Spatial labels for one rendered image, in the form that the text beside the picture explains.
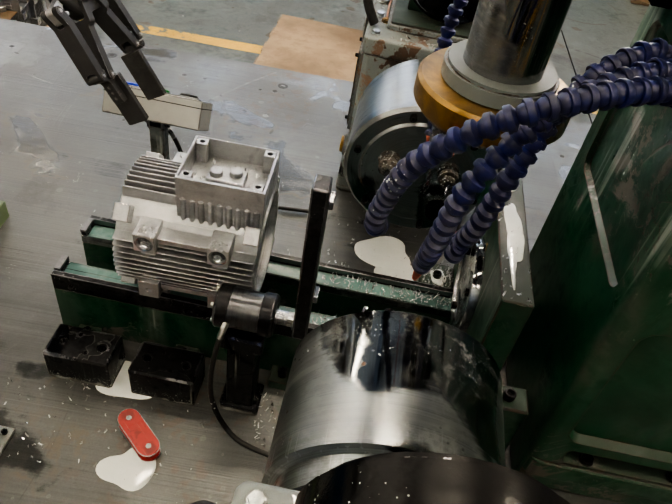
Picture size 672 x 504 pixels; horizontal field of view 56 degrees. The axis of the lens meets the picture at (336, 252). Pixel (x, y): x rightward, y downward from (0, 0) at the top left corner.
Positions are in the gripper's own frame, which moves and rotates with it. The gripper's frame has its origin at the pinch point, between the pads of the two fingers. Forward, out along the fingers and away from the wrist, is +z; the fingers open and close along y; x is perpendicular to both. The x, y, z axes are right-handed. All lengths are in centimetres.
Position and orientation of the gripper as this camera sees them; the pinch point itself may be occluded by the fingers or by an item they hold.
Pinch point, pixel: (136, 90)
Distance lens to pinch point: 94.0
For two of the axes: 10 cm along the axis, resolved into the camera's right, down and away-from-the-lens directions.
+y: 1.5, -6.7, 7.3
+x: -9.2, 1.8, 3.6
